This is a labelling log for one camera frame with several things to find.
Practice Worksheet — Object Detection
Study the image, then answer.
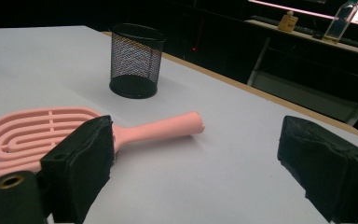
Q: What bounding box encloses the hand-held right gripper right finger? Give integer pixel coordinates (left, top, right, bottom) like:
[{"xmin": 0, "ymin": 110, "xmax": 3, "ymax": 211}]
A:
[{"xmin": 277, "ymin": 115, "xmax": 358, "ymax": 224}]

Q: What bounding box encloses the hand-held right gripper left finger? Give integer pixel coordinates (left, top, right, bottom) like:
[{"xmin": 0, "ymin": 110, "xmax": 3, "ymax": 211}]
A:
[{"xmin": 36, "ymin": 115, "xmax": 116, "ymax": 224}]

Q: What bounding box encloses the pink hairbrush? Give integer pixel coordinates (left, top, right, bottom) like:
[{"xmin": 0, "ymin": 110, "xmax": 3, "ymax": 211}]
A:
[{"xmin": 0, "ymin": 106, "xmax": 206, "ymax": 183}]

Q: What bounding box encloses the black mesh pen holder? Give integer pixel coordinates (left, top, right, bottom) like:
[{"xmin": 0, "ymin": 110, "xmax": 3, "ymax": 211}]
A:
[{"xmin": 108, "ymin": 22, "xmax": 166, "ymax": 100}]

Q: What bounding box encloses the dark keyboard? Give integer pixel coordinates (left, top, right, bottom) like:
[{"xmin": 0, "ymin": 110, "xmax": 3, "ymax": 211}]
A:
[{"xmin": 251, "ymin": 14, "xmax": 358, "ymax": 51}]

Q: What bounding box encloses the clear glass bottle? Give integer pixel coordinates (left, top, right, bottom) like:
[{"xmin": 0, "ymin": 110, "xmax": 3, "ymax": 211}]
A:
[{"xmin": 323, "ymin": 0, "xmax": 358, "ymax": 44}]

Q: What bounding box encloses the small yellow perfume bottle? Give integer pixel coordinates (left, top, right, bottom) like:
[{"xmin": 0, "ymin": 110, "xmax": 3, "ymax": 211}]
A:
[{"xmin": 277, "ymin": 10, "xmax": 299, "ymax": 34}]

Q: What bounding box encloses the white metal stand frame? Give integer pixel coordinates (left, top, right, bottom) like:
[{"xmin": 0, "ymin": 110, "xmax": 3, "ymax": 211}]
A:
[{"xmin": 244, "ymin": 18, "xmax": 358, "ymax": 126}]

